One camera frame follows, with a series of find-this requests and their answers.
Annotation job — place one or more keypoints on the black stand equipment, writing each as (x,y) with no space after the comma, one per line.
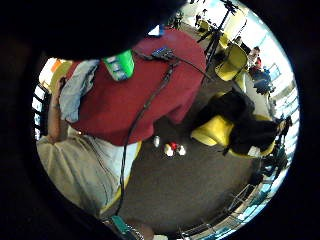
(277,156)

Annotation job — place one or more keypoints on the the person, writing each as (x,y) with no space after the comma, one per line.
(133,96)

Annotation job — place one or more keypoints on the yellow chair with jacket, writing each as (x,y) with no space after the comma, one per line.
(213,131)

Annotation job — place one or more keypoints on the black jacket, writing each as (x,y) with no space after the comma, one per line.
(248,125)

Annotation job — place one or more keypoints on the black tripod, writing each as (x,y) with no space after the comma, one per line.
(217,33)

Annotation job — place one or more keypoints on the light blue cloth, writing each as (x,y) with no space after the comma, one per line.
(78,90)

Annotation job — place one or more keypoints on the yellow seat under person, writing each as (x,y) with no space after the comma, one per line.
(128,181)

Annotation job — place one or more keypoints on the green white badge card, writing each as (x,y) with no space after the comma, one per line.
(119,65)

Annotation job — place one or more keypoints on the white round table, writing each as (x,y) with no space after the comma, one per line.
(258,98)

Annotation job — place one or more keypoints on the small red object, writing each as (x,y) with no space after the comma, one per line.
(173,145)

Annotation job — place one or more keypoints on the metal railing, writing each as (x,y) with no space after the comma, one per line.
(240,203)

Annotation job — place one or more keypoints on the small white bottle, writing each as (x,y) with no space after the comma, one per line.
(168,150)
(156,141)
(181,150)

